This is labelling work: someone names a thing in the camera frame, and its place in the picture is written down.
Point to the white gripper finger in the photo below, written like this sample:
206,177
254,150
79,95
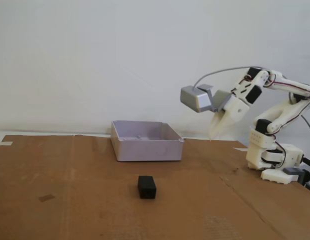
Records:
214,126
223,122

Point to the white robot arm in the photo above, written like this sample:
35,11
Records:
282,112

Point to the brown cardboard sheet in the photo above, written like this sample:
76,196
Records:
95,212

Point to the light grey plastic box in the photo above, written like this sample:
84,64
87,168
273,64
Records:
147,151

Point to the black block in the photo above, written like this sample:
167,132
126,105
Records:
147,187

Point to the grey table clamp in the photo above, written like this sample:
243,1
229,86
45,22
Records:
293,171

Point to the silver webcam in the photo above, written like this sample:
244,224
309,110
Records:
193,98

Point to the white tape piece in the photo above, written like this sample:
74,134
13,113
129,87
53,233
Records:
6,143

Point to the brown tape patch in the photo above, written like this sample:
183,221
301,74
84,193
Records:
46,197

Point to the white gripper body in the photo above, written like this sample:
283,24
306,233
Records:
235,109

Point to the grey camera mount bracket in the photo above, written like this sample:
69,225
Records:
220,98

